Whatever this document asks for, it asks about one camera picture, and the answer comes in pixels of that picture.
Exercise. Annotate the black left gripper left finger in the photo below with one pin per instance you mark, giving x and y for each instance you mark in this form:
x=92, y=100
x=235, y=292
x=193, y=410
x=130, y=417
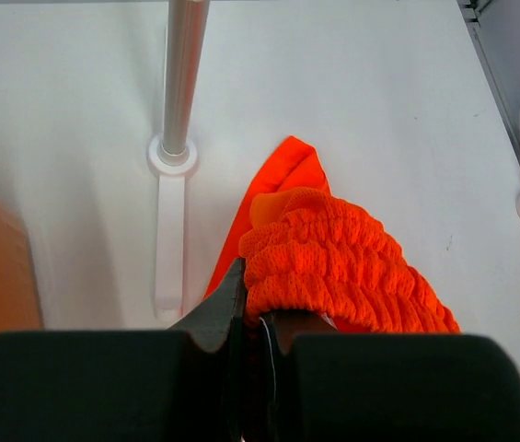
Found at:
x=178, y=384

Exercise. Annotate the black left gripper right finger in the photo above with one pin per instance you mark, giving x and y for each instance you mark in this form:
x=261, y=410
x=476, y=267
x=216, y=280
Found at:
x=311, y=382

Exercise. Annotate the orange shorts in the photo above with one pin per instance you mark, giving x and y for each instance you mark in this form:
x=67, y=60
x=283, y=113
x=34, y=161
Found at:
x=305, y=249

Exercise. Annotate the silver clothes rack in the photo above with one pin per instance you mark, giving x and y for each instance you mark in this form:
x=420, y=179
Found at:
x=171, y=155

